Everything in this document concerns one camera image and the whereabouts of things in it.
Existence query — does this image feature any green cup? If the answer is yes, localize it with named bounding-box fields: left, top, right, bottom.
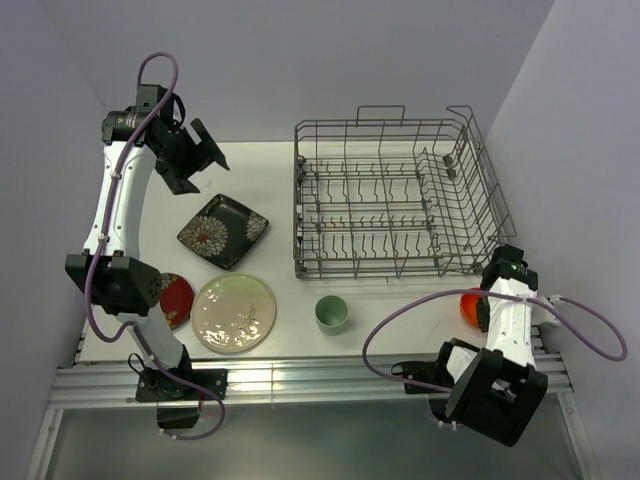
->
left=314, top=295, right=349, bottom=336

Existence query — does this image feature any orange bowl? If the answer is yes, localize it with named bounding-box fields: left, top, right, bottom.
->
left=459, top=293, right=481, bottom=330

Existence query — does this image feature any black square floral plate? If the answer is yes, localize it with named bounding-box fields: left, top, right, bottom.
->
left=177, top=194, right=270, bottom=271

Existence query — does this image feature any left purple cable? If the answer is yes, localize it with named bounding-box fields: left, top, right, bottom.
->
left=83, top=51, right=226, bottom=441

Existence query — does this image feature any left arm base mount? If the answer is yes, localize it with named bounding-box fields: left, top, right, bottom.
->
left=135, top=368, right=228, bottom=430

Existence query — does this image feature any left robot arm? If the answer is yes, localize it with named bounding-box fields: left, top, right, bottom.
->
left=65, top=84, right=228, bottom=400

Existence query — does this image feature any cream green round plate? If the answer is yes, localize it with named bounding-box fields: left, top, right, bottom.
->
left=190, top=273, right=277, bottom=355

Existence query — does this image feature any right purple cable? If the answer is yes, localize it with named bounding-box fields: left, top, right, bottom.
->
left=362, top=288, right=629, bottom=431

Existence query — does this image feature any grey wire dish rack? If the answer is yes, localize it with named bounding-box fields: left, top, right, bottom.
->
left=292, top=105, right=517, bottom=280

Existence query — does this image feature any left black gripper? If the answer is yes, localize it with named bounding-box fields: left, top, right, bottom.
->
left=155, top=119, right=227, bottom=195

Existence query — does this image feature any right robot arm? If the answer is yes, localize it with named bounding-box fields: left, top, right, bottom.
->
left=432, top=245, right=548, bottom=447

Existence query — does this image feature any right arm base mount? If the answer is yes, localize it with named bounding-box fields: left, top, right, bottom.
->
left=391, top=360, right=438, bottom=395

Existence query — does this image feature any red floral small plate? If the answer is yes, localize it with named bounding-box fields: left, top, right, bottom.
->
left=160, top=273, right=194, bottom=330

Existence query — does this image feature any purple cable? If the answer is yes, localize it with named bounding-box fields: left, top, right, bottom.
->
left=83, top=51, right=226, bottom=441
left=362, top=288, right=629, bottom=431

